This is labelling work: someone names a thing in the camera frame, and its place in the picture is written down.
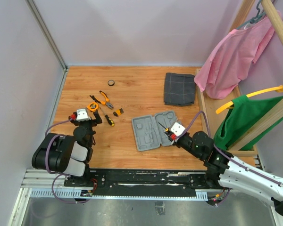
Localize yellow clothes hanger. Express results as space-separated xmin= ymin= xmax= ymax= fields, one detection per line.
xmin=215 ymin=85 xmax=283 ymax=114

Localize orange black pliers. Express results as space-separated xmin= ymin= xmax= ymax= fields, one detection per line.
xmin=90 ymin=90 xmax=114 ymax=109

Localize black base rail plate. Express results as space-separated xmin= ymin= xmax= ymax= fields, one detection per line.
xmin=64 ymin=169 xmax=223 ymax=197

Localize phillips screwdriver black yellow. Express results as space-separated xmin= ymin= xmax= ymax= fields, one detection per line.
xmin=99 ymin=107 xmax=115 ymax=127

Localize hex key set orange holder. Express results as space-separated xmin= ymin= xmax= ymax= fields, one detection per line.
xmin=113 ymin=108 xmax=124 ymax=117

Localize wooden clothes rack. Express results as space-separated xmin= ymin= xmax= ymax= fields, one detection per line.
xmin=196 ymin=0 xmax=283 ymax=156

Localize pink shirt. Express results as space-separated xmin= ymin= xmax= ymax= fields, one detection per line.
xmin=194 ymin=16 xmax=275 ymax=99

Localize flathead screwdriver black yellow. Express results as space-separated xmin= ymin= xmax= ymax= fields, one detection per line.
xmin=158 ymin=122 xmax=172 ymax=138

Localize teal clothes hanger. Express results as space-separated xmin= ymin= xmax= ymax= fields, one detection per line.
xmin=235 ymin=0 xmax=267 ymax=30

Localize yellow tape measure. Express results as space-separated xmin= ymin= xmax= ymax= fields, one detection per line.
xmin=87 ymin=102 xmax=99 ymax=112

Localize green shirt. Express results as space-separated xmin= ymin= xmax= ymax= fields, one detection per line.
xmin=214 ymin=95 xmax=283 ymax=150

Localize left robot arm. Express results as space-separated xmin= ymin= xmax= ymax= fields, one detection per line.
xmin=32 ymin=108 xmax=102 ymax=186

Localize grey plastic tool case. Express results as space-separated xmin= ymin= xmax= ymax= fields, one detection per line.
xmin=131 ymin=111 xmax=181 ymax=152

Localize dark grey checked cloth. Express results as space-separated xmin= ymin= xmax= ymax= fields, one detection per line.
xmin=164 ymin=73 xmax=196 ymax=106

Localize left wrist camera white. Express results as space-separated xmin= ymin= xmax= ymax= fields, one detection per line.
xmin=76 ymin=108 xmax=91 ymax=122

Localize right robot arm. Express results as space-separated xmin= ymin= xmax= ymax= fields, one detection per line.
xmin=166 ymin=131 xmax=283 ymax=216

